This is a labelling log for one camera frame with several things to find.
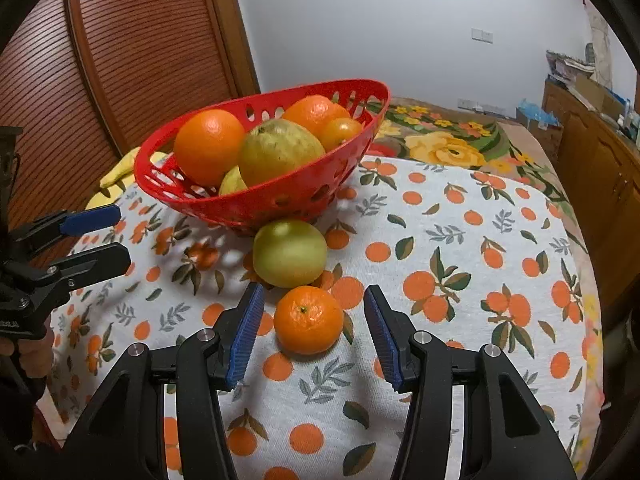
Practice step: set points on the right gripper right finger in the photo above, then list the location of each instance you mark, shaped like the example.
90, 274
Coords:
505, 432

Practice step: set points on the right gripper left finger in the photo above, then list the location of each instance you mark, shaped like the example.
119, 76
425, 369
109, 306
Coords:
120, 433

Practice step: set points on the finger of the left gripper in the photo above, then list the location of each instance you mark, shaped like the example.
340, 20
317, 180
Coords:
70, 224
77, 271

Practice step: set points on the large orange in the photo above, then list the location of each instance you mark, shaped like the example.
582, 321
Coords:
314, 112
208, 145

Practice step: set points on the green apple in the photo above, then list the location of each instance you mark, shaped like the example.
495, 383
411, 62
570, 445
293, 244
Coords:
232, 182

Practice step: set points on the mandarin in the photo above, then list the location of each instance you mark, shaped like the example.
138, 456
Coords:
308, 320

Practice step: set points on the yellow-green pear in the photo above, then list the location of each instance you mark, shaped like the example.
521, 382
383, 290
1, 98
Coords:
274, 148

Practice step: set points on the small kumquat orange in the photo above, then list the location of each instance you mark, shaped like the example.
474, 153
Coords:
338, 131

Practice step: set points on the left hand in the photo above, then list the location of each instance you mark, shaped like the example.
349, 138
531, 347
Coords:
36, 355

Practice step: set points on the yellow plush toy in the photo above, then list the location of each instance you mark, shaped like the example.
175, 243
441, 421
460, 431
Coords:
115, 182

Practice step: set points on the wooden louvred wardrobe door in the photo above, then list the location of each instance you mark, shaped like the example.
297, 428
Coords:
88, 80

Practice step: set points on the orange-print tablecloth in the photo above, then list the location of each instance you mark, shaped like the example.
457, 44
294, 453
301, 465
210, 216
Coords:
327, 416

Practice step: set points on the green pear near basket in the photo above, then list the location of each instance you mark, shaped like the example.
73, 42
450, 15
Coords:
289, 253

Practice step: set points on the red perforated plastic basket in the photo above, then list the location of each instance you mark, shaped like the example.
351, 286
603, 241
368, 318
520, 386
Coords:
302, 194

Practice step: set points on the wooden sideboard cabinet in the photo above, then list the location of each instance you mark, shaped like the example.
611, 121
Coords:
600, 174

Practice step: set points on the floral bed blanket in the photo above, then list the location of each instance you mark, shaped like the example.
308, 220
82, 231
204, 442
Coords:
500, 159

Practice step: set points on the blue bag in box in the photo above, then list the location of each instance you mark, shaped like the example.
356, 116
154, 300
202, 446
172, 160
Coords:
536, 120

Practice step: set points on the cardboard box on cabinet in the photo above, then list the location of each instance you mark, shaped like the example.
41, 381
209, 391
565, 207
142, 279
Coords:
602, 99

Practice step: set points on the beige curtain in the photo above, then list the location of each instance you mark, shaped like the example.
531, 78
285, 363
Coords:
600, 46

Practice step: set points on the white wall switch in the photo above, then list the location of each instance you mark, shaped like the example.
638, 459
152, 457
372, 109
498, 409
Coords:
482, 36

